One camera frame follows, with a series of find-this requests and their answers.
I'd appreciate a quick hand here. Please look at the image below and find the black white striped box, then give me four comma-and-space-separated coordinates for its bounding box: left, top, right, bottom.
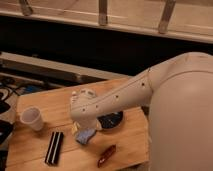
45, 132, 64, 165

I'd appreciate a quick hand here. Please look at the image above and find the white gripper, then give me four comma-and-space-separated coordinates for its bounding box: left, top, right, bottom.
78, 119, 100, 131

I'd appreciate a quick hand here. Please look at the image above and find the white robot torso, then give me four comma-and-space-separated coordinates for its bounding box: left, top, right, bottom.
149, 72, 213, 171

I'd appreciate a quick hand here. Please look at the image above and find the dark ceramic bowl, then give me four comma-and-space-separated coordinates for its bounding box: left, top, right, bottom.
98, 111, 123, 129

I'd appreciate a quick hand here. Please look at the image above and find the translucent plastic cup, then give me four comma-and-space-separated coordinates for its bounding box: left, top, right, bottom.
20, 107, 44, 131

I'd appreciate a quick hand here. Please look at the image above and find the reddish brown oblong object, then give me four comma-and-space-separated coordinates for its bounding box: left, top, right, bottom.
97, 145, 116, 168

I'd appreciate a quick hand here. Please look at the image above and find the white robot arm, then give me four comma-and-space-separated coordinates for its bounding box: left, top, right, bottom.
70, 52, 213, 129

